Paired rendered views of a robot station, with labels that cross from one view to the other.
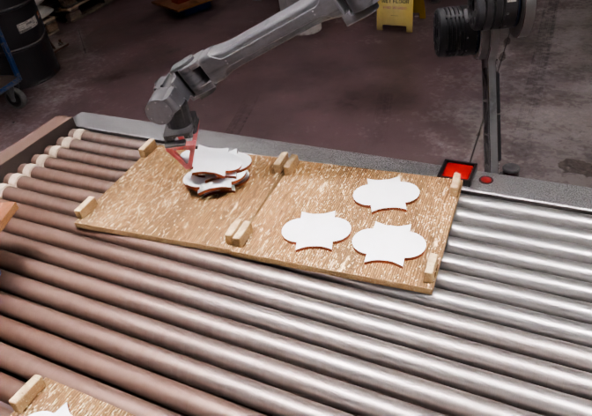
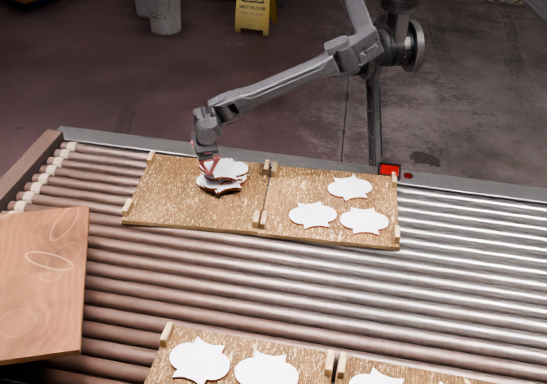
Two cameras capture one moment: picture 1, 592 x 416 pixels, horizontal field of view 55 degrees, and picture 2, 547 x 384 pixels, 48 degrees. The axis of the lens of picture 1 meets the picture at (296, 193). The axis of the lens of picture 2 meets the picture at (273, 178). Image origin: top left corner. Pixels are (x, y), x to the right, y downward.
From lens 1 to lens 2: 0.82 m
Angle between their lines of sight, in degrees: 17
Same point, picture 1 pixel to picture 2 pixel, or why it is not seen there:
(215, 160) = (225, 168)
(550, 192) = (449, 182)
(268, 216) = (273, 207)
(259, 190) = (257, 189)
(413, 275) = (386, 239)
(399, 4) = (256, 10)
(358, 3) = (350, 67)
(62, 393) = (188, 332)
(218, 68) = (247, 104)
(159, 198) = (182, 198)
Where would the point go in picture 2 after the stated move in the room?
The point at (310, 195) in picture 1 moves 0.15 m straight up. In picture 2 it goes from (296, 190) to (299, 151)
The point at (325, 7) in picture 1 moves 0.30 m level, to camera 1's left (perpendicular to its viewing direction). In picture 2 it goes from (329, 68) to (225, 83)
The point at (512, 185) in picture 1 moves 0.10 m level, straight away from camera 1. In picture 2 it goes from (425, 179) to (422, 162)
